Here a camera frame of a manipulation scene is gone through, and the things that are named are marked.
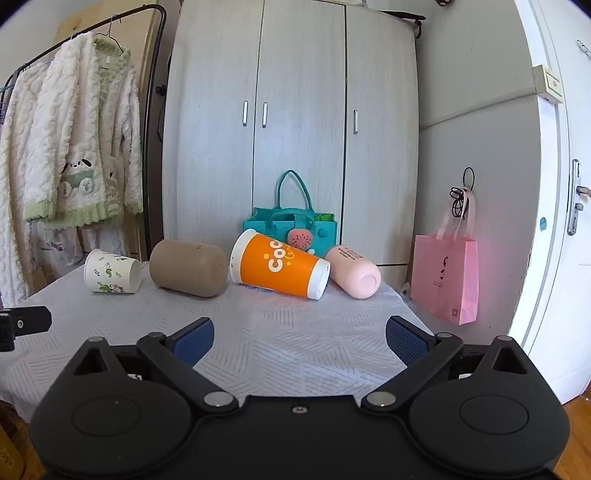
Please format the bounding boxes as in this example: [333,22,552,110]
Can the white patterned tablecloth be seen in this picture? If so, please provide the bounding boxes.
[0,263,437,411]

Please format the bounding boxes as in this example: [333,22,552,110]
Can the cardboard box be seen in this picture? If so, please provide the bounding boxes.
[0,422,26,480]

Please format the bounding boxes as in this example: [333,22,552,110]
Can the white floral paper cup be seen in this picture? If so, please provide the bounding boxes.
[83,249,142,294]

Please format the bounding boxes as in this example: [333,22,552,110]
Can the beige wall box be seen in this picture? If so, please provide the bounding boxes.
[532,65,565,103]

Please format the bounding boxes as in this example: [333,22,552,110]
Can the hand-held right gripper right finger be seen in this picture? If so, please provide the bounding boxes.
[361,316,534,413]

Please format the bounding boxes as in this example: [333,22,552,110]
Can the black hair ties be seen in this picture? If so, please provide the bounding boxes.
[450,167,476,219]

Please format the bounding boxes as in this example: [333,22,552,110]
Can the black item on wardrobe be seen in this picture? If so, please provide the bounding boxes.
[369,0,426,38]

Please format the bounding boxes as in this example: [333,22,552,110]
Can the orange cup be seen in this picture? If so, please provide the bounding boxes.
[229,228,331,301]

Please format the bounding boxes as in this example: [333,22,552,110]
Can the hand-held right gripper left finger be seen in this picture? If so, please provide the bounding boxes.
[69,316,240,415]

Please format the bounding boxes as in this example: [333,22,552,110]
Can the white fluffy robe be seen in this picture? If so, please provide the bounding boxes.
[0,33,145,305]

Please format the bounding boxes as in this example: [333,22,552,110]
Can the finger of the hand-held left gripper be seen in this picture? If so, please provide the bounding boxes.
[0,306,52,353]

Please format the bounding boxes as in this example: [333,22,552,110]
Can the white door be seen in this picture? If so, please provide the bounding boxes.
[508,0,591,407]

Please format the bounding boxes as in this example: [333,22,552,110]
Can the pink paper bag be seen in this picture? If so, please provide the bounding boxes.
[410,187,479,326]

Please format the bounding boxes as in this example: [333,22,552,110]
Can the brown cup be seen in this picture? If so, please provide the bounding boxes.
[149,239,229,298]

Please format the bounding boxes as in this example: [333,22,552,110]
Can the grey wooden wardrobe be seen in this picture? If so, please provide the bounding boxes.
[161,0,420,268]

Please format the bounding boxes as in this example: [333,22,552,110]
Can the black clothes rack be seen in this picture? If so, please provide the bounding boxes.
[0,4,168,264]

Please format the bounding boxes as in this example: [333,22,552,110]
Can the teal felt tote bag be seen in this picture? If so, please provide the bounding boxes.
[243,170,338,259]

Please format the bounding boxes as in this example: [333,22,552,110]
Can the pink cup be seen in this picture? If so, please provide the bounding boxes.
[323,244,382,299]

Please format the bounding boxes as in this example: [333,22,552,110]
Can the pink watermelon charm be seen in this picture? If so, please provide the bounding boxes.
[287,229,315,252]

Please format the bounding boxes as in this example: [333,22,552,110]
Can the silver door handle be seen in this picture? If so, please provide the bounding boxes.
[568,159,591,236]

